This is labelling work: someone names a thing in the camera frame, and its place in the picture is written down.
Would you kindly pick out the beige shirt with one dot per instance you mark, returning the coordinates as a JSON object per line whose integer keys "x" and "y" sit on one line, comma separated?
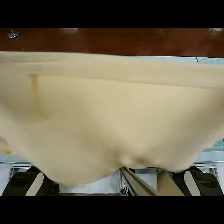
{"x": 110, "y": 116}

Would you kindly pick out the silver frame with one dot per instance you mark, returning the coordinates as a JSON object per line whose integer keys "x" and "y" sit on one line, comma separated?
{"x": 140, "y": 186}

